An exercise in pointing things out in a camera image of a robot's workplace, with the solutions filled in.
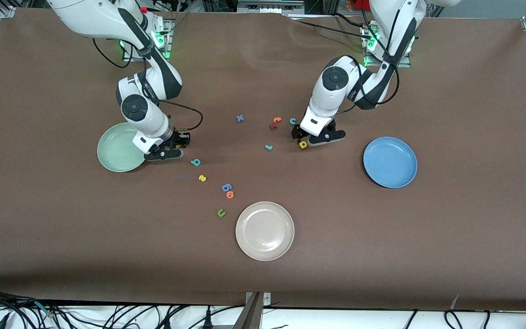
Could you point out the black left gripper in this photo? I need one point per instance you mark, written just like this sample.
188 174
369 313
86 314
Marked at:
297 132

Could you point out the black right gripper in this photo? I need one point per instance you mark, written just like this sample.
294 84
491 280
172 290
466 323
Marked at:
177 139

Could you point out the teal foam letter a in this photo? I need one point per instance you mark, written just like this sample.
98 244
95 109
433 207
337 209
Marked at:
195 162

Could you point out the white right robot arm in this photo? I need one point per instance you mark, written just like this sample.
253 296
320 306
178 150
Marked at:
107 18

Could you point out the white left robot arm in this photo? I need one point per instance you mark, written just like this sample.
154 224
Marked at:
331 91

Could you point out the blue foam digit six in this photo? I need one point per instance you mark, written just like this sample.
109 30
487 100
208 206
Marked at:
226 187

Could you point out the green plate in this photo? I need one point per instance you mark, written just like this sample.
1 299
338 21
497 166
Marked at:
117 151

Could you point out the green foam letter u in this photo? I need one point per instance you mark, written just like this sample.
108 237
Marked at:
221 213

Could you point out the blue plate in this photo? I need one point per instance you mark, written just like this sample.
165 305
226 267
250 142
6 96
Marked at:
390 162

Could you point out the beige plate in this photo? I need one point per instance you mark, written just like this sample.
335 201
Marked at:
265 230

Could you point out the grey background device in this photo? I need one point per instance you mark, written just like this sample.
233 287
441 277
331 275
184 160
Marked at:
270 5

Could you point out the brown paper table cover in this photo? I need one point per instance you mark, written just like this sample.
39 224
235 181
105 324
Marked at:
381 251

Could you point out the red background box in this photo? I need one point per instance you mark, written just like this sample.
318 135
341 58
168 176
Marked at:
361 4

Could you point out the black power plug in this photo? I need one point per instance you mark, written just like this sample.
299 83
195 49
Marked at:
207 316

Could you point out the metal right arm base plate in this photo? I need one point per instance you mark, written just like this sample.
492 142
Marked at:
170 27

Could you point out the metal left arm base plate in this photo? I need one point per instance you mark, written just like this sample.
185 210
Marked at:
405 63

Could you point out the metal table edge bracket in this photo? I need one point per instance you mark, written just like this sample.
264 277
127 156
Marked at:
251 315

